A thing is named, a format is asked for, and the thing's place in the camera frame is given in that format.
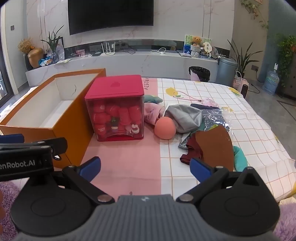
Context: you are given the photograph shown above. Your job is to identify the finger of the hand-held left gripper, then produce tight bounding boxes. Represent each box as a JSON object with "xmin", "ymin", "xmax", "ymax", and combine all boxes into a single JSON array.
[
  {"xmin": 23, "ymin": 137, "xmax": 68, "ymax": 161},
  {"xmin": 0, "ymin": 134, "xmax": 25, "ymax": 145}
]

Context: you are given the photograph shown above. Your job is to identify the green plant in glass vase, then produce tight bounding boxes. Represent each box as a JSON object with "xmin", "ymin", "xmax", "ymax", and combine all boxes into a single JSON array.
[{"xmin": 40, "ymin": 25, "xmax": 65, "ymax": 63}]

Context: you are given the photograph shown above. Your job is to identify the green blue picture card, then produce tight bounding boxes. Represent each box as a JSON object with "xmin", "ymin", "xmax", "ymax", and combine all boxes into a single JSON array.
[{"xmin": 184, "ymin": 35, "xmax": 211, "ymax": 56}]

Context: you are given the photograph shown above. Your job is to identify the pink bin with black bag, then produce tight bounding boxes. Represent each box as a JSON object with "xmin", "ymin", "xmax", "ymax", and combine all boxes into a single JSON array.
[{"xmin": 188, "ymin": 66, "xmax": 211, "ymax": 82}]

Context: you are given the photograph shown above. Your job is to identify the grey trash can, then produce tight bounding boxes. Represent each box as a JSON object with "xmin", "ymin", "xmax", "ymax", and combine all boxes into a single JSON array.
[{"xmin": 216, "ymin": 56, "xmax": 238, "ymax": 87}]

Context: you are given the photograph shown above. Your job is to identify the tall potted leaf plant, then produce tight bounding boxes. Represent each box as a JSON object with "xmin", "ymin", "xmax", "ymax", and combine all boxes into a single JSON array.
[{"xmin": 228, "ymin": 39, "xmax": 263, "ymax": 79}]

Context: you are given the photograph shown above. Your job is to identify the dried yellow flowers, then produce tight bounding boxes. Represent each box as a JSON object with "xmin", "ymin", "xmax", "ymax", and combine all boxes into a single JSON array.
[{"xmin": 18, "ymin": 38, "xmax": 35, "ymax": 55}]

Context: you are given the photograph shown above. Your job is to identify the teal cloth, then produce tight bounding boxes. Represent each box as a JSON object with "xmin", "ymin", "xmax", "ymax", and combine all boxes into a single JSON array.
[{"xmin": 232, "ymin": 146, "xmax": 248, "ymax": 172}]

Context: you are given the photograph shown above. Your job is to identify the blue snack packets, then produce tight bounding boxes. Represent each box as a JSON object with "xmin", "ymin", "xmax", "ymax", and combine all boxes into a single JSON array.
[{"xmin": 39, "ymin": 54, "xmax": 53, "ymax": 67}]

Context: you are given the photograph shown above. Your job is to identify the black wall television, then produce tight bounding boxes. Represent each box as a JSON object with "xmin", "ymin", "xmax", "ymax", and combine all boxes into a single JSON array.
[{"xmin": 68, "ymin": 0, "xmax": 154, "ymax": 36}]

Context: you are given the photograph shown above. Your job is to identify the purple fluffy rug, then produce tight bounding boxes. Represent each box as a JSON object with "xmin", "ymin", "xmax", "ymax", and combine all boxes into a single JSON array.
[{"xmin": 0, "ymin": 181, "xmax": 296, "ymax": 241}]

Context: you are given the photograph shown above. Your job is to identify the pink heater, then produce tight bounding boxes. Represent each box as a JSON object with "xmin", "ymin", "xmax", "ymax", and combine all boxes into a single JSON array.
[{"xmin": 240, "ymin": 79, "xmax": 250, "ymax": 99}]

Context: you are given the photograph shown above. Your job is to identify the peach ball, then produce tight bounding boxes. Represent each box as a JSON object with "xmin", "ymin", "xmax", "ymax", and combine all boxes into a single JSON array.
[{"xmin": 154, "ymin": 116, "xmax": 176, "ymax": 140}]

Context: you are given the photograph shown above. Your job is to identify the pink woven basket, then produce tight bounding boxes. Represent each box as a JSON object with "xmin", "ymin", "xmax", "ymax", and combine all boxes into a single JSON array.
[{"xmin": 232, "ymin": 71, "xmax": 243, "ymax": 90}]

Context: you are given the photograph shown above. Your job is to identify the marble television console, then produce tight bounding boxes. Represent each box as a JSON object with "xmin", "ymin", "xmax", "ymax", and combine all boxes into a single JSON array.
[{"xmin": 25, "ymin": 38, "xmax": 219, "ymax": 87}]

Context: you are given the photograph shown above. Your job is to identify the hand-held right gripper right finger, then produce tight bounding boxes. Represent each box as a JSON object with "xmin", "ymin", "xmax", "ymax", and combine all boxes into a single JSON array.
[{"xmin": 176, "ymin": 158, "xmax": 266, "ymax": 205}]

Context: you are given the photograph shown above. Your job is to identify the bushy green plant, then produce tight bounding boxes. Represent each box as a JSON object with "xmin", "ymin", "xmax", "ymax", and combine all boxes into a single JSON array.
[{"xmin": 274, "ymin": 34, "xmax": 296, "ymax": 88}]

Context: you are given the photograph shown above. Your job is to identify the pink printed pouch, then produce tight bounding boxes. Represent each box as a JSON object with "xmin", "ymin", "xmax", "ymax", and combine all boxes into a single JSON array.
[{"xmin": 202, "ymin": 98, "xmax": 219, "ymax": 108}]

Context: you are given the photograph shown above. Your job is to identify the orange storage box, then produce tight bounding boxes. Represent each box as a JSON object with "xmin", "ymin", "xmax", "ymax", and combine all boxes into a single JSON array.
[{"xmin": 0, "ymin": 68, "xmax": 107, "ymax": 168}]

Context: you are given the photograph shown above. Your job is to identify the black framed glass door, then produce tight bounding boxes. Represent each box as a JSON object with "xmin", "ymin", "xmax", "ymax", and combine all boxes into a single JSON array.
[{"xmin": 0, "ymin": 35, "xmax": 18, "ymax": 107}]

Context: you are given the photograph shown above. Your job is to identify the hanging green vine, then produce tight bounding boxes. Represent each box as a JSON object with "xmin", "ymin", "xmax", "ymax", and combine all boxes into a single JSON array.
[{"xmin": 239, "ymin": 0, "xmax": 270, "ymax": 32}]

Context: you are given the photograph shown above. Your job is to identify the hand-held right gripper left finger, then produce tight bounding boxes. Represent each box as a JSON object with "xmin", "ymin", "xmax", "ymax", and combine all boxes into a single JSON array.
[{"xmin": 52, "ymin": 156, "xmax": 115, "ymax": 205}]

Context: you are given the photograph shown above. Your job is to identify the pile of red small bottles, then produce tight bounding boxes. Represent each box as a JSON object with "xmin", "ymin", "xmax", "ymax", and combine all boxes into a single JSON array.
[{"xmin": 92, "ymin": 102, "xmax": 142, "ymax": 136}]

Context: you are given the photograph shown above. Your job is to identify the red box with clear front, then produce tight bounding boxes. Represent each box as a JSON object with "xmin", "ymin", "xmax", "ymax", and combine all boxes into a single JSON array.
[{"xmin": 84, "ymin": 75, "xmax": 145, "ymax": 142}]

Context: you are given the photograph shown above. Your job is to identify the maroon cloth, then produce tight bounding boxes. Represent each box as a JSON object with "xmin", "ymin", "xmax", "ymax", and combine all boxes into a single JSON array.
[{"xmin": 180, "ymin": 136, "xmax": 204, "ymax": 165}]

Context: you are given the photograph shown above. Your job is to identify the pink cloth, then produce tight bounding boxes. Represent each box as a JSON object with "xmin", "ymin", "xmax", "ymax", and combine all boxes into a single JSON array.
[{"xmin": 144, "ymin": 102, "xmax": 165, "ymax": 126}]

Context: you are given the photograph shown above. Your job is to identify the brown knitted sock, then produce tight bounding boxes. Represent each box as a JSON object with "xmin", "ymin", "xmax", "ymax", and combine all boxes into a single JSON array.
[{"xmin": 195, "ymin": 126, "xmax": 235, "ymax": 172}]

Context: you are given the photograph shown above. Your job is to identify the blue water bottle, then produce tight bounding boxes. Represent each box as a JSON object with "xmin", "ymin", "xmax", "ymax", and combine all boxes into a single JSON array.
[{"xmin": 262, "ymin": 63, "xmax": 280, "ymax": 95}]

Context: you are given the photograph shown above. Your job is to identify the gold vase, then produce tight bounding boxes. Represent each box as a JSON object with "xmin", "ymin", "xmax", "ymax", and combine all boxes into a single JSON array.
[{"xmin": 28, "ymin": 47, "xmax": 44, "ymax": 69}]

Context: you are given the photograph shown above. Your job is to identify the white router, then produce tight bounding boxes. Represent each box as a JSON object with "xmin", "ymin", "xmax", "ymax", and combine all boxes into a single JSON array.
[{"xmin": 99, "ymin": 42, "xmax": 116, "ymax": 57}]

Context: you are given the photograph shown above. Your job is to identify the pink lanyard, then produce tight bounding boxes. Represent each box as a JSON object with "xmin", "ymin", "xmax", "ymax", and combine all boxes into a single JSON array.
[{"xmin": 172, "ymin": 91, "xmax": 204, "ymax": 103}]

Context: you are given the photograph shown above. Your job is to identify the grey cloth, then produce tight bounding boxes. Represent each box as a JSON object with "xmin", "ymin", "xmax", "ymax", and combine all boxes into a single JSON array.
[{"xmin": 164, "ymin": 104, "xmax": 210, "ymax": 150}]

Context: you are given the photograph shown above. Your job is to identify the teal dinosaur plush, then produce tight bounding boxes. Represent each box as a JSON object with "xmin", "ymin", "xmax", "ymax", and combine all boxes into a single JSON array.
[{"xmin": 144, "ymin": 95, "xmax": 163, "ymax": 104}]

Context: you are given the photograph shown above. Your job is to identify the brown teddy bear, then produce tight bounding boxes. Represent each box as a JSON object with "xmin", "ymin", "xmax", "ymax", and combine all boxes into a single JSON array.
[{"xmin": 190, "ymin": 36, "xmax": 205, "ymax": 58}]

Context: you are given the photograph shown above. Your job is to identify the clear plastic bag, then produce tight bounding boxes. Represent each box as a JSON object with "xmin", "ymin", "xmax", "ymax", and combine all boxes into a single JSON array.
[{"xmin": 202, "ymin": 109, "xmax": 234, "ymax": 135}]

